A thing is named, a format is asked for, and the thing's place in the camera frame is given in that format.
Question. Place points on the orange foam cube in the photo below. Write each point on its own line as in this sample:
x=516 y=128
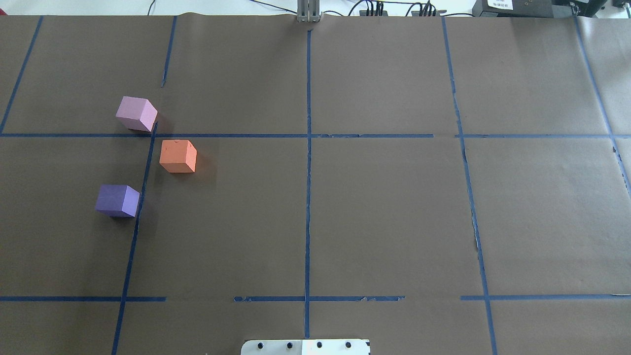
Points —
x=178 y=156

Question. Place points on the black power strip left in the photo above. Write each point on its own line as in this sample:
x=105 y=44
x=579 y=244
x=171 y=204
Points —
x=374 y=10

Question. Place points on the black power strip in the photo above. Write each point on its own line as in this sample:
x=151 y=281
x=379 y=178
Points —
x=374 y=10
x=426 y=11

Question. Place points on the pink foam cube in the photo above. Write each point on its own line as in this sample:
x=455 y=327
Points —
x=136 y=113

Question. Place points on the black power strip right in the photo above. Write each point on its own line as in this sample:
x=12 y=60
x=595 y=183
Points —
x=426 y=11

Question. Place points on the purple foam cube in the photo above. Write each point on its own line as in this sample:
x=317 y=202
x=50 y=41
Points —
x=117 y=201

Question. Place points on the black device with label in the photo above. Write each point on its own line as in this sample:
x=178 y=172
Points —
x=521 y=8

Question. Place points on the grey aluminium camera post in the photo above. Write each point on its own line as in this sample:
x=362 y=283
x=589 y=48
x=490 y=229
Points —
x=308 y=11

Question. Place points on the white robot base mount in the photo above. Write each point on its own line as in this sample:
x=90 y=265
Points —
x=307 y=347

